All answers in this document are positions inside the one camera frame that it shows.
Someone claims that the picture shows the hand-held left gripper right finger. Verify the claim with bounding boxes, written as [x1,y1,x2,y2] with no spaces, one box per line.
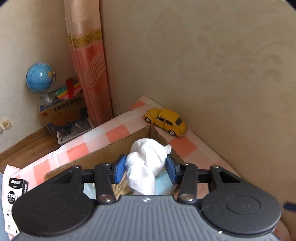
[166,155,243,202]

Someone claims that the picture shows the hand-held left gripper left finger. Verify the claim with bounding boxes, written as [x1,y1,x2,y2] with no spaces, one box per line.
[46,154,126,205]

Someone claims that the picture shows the blue face mask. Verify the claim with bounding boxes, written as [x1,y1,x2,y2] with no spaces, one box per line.
[155,170,176,196]
[83,183,97,200]

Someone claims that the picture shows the cardboard box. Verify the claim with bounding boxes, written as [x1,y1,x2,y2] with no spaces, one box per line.
[44,125,185,202]

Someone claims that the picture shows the white sock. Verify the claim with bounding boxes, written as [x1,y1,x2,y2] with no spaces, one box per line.
[125,138,173,195]

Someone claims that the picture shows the pink checkered tablecloth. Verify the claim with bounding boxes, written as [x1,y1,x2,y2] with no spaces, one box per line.
[5,95,292,241]

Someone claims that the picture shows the yellow toy car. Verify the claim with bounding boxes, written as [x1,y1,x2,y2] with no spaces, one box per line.
[144,108,187,137]

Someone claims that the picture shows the white flat box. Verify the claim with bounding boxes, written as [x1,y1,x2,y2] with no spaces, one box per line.
[57,125,95,145]

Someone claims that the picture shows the blue flat box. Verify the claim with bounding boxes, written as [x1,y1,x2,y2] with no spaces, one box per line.
[46,117,93,135]

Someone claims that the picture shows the brown printed box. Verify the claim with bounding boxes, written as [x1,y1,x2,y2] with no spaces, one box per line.
[39,93,88,128]

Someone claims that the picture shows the red toy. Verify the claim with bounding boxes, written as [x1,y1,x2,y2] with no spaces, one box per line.
[65,78,75,98]

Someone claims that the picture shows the orange curtain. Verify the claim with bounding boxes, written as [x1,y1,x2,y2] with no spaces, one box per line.
[64,0,114,127]

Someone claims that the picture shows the black and white carton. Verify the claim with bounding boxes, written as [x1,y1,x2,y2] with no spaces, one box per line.
[5,164,28,235]

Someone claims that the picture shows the blue desk globe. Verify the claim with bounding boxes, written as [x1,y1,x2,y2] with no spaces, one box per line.
[26,62,56,105]

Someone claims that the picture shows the white wall outlet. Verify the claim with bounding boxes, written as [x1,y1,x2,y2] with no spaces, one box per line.
[0,118,12,135]

